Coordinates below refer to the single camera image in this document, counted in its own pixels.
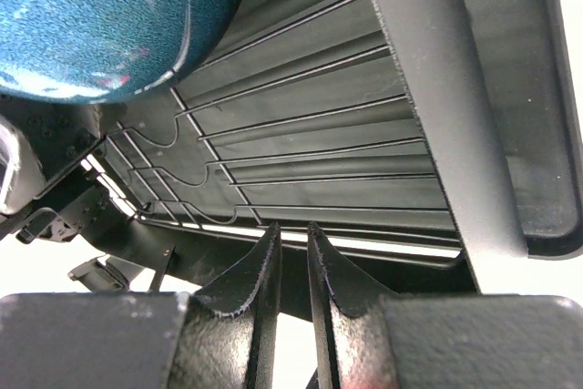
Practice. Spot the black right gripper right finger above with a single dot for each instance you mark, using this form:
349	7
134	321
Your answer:
368	336

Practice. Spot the blue ceramic bowl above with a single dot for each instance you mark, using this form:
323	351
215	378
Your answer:
104	51

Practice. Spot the black wire dish rack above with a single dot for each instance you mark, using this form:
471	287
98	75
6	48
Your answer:
368	117

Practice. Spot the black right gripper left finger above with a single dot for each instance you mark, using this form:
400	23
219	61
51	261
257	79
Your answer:
221	336

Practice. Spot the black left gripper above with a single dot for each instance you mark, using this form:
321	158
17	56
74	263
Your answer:
61	135

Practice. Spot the black drip tray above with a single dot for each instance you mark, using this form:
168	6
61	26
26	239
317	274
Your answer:
518	50

